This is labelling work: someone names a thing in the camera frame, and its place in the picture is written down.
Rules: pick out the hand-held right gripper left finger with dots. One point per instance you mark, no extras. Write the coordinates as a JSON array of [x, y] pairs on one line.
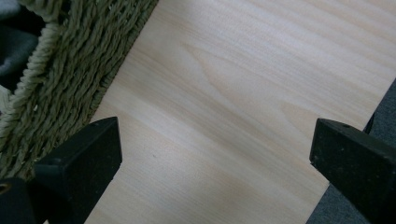
[[81, 158]]

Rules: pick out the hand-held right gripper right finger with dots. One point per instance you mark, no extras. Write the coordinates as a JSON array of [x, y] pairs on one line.
[[358, 165]]

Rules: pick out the dark grey cloth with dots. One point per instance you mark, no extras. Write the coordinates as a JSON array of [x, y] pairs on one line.
[[15, 46]]

